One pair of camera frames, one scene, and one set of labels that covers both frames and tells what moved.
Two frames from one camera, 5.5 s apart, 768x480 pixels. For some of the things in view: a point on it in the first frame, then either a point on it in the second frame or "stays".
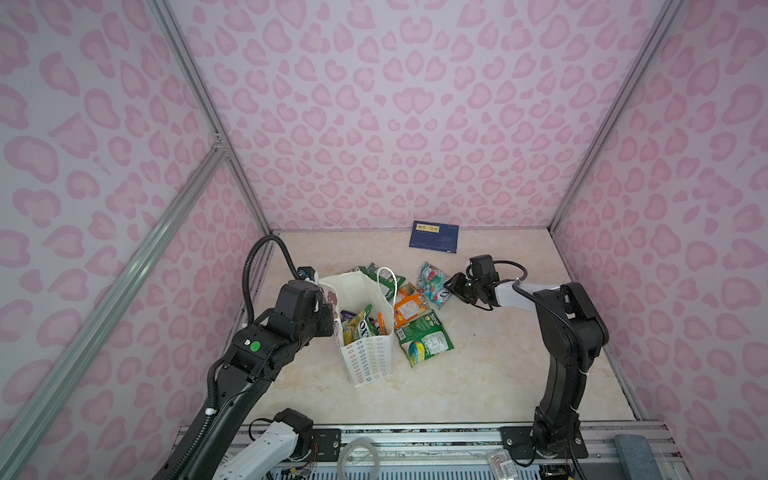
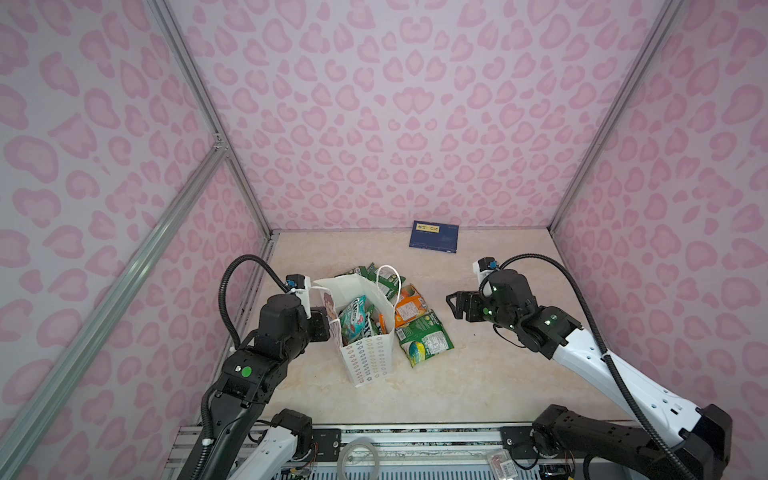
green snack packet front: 423,338 stays
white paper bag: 363,321 stays
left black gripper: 326,313 stays
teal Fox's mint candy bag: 431,282 -> 352,319
